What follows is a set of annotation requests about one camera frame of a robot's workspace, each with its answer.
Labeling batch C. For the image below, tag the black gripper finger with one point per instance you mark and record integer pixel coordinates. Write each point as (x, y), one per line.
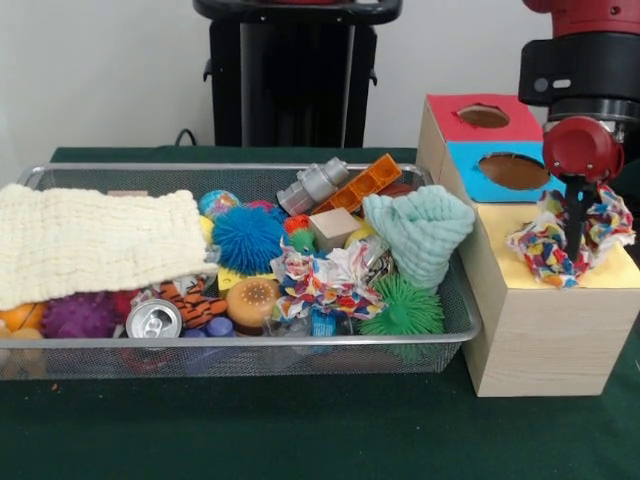
(574, 225)
(586, 200)

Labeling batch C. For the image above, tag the light blue muslin cloth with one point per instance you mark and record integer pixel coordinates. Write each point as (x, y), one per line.
(420, 235)

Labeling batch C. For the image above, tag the toy burger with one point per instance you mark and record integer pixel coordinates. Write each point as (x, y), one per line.
(252, 302)

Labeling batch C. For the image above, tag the plain wooden cube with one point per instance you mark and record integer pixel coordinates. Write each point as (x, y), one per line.
(332, 227)

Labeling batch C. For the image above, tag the silver grey plastic toy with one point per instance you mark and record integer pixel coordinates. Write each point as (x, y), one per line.
(312, 185)

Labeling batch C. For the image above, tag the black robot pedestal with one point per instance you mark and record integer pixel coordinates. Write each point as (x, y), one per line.
(295, 75)

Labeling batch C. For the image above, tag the large blue spiky ball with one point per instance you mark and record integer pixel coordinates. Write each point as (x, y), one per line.
(250, 240)

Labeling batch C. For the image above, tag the green spiky ball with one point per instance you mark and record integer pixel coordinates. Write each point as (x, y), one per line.
(410, 312)

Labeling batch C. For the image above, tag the colourful printed paper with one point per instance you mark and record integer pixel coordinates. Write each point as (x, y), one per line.
(325, 285)
(545, 250)

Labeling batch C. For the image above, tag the wooden box with three holes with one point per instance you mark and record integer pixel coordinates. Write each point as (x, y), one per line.
(550, 340)

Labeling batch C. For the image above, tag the cream muslin cloth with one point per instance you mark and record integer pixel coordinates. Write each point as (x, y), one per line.
(100, 240)

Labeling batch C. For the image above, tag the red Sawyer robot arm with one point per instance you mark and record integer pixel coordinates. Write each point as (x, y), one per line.
(580, 70)

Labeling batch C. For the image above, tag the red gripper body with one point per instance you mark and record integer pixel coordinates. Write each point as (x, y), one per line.
(580, 150)

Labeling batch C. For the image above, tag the silver drink can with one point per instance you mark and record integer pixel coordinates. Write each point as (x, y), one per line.
(152, 320)

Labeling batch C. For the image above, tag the orange toy block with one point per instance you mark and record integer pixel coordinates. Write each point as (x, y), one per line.
(360, 185)

